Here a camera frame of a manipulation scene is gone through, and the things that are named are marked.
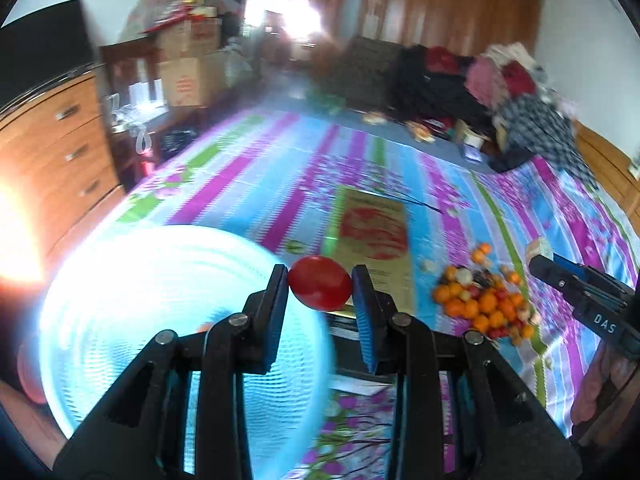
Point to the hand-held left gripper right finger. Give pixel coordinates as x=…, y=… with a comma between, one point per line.
x=364, y=330

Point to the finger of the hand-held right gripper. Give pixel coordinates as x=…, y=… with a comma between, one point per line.
x=555, y=275
x=585, y=269

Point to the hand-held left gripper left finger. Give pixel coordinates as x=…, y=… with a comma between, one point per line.
x=279, y=325

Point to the pale beige food chunk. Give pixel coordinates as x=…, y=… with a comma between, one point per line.
x=539, y=249

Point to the red tomato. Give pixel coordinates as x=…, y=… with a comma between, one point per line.
x=320, y=282

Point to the pile of oranges and tomatoes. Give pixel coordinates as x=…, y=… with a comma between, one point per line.
x=475, y=305

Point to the white plastic basket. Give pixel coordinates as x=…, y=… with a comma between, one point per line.
x=150, y=280

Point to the person's right hand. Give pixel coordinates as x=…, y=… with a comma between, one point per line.
x=597, y=390

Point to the white paper sheet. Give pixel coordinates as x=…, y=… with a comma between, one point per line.
x=355, y=385

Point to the flat cardboard box red print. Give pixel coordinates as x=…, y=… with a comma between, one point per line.
x=372, y=230

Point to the wooden headboard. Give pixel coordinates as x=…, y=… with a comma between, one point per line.
x=605, y=160

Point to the blue and white box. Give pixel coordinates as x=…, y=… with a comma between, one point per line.
x=473, y=154

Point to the plaid shirt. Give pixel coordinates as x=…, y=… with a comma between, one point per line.
x=535, y=125

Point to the floral striped bed sheet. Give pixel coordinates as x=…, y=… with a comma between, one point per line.
x=300, y=160

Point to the yellow snack packet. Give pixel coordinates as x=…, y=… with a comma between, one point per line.
x=373, y=118
x=421, y=132

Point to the pink garment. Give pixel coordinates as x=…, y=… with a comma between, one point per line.
x=482, y=80

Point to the black garment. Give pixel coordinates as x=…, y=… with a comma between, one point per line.
x=435, y=90

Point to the red garment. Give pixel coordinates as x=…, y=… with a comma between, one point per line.
x=445, y=57

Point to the dark plaid blanket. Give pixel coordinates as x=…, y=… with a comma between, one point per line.
x=365, y=70

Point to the large cardboard box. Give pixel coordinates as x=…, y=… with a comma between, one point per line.
x=185, y=82

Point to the wooden dresser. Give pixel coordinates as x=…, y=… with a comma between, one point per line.
x=60, y=160

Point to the dark wooden side table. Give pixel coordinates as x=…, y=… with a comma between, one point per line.
x=120, y=75

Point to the small cardboard box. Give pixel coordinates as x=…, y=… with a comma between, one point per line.
x=185, y=37

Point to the wooden wardrobe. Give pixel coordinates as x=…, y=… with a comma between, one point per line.
x=425, y=0

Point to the round pink covered tabletop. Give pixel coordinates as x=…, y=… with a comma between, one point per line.
x=150, y=5

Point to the black television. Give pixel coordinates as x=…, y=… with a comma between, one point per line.
x=45, y=50

